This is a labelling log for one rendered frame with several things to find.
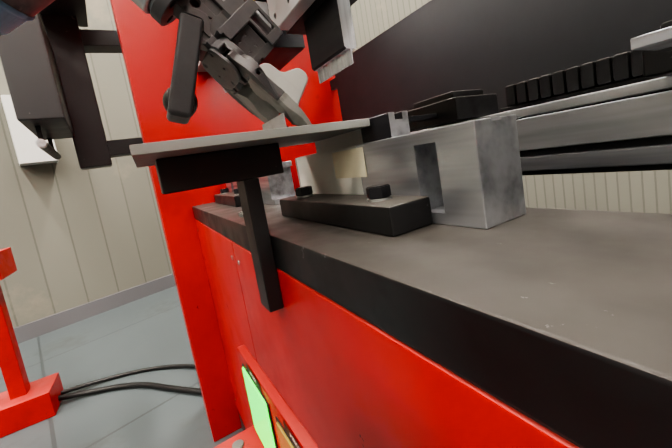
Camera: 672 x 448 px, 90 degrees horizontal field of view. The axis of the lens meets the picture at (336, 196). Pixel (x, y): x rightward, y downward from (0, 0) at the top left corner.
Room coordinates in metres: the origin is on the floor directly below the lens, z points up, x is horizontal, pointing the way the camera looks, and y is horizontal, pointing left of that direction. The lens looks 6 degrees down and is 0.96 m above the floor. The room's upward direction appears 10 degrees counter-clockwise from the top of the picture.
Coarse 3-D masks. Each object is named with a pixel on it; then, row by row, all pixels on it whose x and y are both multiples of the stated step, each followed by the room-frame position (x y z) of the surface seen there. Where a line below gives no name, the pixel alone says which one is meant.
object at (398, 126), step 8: (392, 112) 0.40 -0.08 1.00; (400, 112) 0.41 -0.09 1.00; (376, 120) 0.42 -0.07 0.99; (384, 120) 0.41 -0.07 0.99; (392, 120) 0.40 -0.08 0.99; (400, 120) 0.41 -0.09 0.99; (408, 120) 0.41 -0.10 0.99; (368, 128) 0.44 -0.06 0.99; (376, 128) 0.42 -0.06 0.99; (384, 128) 0.41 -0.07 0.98; (392, 128) 0.40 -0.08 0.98; (400, 128) 0.41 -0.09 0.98; (408, 128) 0.41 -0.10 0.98; (368, 136) 0.44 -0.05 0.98; (376, 136) 0.42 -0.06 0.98; (384, 136) 0.41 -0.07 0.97; (392, 136) 0.40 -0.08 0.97
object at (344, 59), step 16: (336, 0) 0.47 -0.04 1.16; (320, 16) 0.51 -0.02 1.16; (336, 16) 0.47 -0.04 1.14; (320, 32) 0.52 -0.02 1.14; (336, 32) 0.48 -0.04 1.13; (352, 32) 0.47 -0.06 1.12; (320, 48) 0.52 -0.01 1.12; (336, 48) 0.48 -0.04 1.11; (352, 48) 0.47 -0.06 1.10; (320, 64) 0.53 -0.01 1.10; (336, 64) 0.51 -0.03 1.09; (320, 80) 0.55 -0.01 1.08
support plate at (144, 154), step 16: (288, 128) 0.37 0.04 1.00; (304, 128) 0.38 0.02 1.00; (320, 128) 0.39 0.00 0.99; (336, 128) 0.40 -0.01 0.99; (352, 128) 0.42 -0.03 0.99; (144, 144) 0.31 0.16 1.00; (160, 144) 0.31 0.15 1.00; (176, 144) 0.32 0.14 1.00; (192, 144) 0.33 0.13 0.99; (208, 144) 0.33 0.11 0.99; (224, 144) 0.34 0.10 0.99; (240, 144) 0.37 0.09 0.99; (256, 144) 0.41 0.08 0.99; (288, 144) 0.52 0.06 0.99; (144, 160) 0.37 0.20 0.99
